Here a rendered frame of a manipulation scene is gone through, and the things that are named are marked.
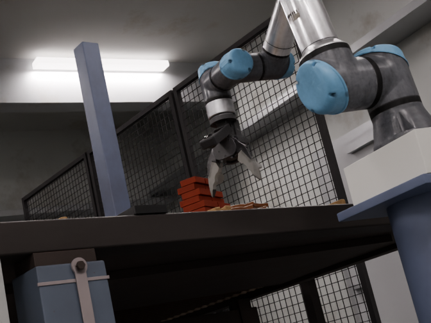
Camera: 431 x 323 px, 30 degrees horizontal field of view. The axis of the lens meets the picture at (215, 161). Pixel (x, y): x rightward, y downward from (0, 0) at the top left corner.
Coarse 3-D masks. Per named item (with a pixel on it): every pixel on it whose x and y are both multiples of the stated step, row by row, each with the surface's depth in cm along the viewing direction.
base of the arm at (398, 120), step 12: (408, 96) 170; (384, 108) 170; (396, 108) 169; (408, 108) 169; (420, 108) 170; (372, 120) 174; (384, 120) 170; (396, 120) 168; (408, 120) 167; (420, 120) 167; (384, 132) 169; (396, 132) 167; (408, 132) 166; (384, 144) 168
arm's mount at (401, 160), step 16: (400, 144) 158; (416, 144) 155; (368, 160) 166; (384, 160) 162; (400, 160) 158; (416, 160) 155; (352, 176) 170; (368, 176) 166; (384, 176) 162; (400, 176) 159; (416, 176) 155; (352, 192) 171; (368, 192) 167
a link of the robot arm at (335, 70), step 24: (288, 0) 173; (312, 0) 172; (312, 24) 170; (312, 48) 167; (336, 48) 166; (312, 72) 165; (336, 72) 163; (360, 72) 166; (312, 96) 167; (336, 96) 163; (360, 96) 166
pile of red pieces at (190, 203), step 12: (192, 180) 291; (204, 180) 296; (180, 192) 292; (192, 192) 290; (204, 192) 291; (216, 192) 298; (180, 204) 292; (192, 204) 289; (204, 204) 286; (216, 204) 293; (228, 204) 301
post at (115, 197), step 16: (80, 48) 413; (96, 48) 416; (80, 64) 413; (96, 64) 412; (80, 80) 413; (96, 80) 409; (96, 96) 405; (96, 112) 402; (96, 128) 401; (112, 128) 404; (96, 144) 401; (112, 144) 401; (96, 160) 401; (112, 160) 397; (112, 176) 394; (112, 192) 391; (112, 208) 389; (128, 208) 393
